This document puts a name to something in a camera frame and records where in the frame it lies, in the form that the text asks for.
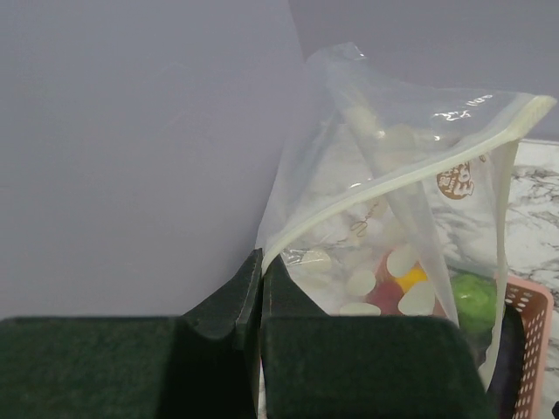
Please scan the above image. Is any yellow bell pepper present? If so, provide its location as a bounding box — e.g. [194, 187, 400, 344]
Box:
[394, 266, 427, 293]

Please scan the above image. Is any pink perforated plastic basket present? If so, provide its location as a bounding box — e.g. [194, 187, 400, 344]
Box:
[506, 276, 554, 419]

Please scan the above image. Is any red strawberry bunch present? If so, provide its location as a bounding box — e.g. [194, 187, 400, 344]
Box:
[364, 257, 404, 315]

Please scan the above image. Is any dark purple eggplant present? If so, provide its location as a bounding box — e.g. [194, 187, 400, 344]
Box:
[465, 305, 526, 418]

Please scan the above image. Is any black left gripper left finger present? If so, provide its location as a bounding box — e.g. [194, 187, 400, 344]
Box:
[1, 250, 262, 418]

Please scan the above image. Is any clear zip top bag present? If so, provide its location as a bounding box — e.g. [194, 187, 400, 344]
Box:
[256, 43, 557, 385]

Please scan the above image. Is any green custard apple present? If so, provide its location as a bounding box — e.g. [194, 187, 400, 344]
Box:
[451, 273, 497, 335]

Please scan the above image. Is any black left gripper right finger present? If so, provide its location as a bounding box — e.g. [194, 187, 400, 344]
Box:
[261, 258, 496, 418]

